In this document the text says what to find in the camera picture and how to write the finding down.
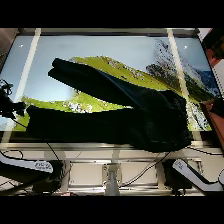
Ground black cable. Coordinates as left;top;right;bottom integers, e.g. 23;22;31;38
119;151;173;188

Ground dark blue jeans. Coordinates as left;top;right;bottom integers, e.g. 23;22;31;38
25;57;193;154

